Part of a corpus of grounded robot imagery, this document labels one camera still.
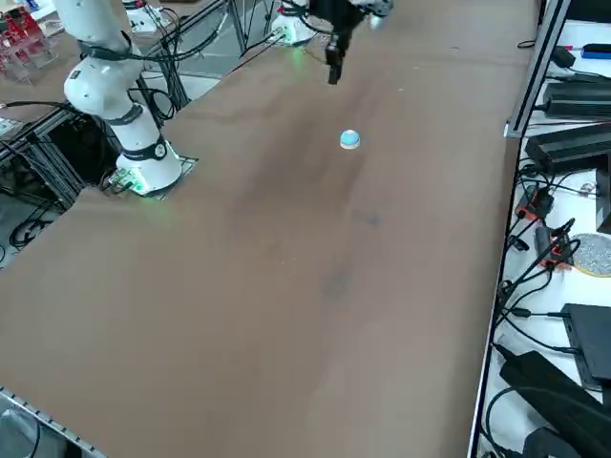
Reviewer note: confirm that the blue and black tool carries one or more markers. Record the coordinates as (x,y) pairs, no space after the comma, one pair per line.
(596,50)

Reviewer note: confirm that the aluminium post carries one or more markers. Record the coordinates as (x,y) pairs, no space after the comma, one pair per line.
(539,71)

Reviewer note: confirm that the black and orange hub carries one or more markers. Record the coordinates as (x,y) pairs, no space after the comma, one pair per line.
(537,202)
(549,248)

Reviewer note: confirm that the aluminium table edge rail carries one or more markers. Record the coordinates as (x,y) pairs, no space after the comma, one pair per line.
(48,420)

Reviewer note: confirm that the black flat box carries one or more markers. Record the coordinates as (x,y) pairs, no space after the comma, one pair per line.
(592,343)

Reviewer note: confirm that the clear rack with red parts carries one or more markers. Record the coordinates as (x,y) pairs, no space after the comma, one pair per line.
(19,38)

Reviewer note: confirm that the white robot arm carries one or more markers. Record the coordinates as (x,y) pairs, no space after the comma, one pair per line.
(95,86)
(293,28)

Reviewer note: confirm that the black tripod legs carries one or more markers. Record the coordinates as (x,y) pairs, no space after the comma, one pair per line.
(248,24)

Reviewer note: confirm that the black aluminium frame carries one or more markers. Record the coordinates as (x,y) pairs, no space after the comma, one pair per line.
(52,143)

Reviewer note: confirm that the round grey speckled disc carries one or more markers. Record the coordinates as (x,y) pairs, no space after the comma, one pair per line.
(594,255)

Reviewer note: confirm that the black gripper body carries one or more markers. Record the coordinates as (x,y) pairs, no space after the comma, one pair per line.
(336,16)

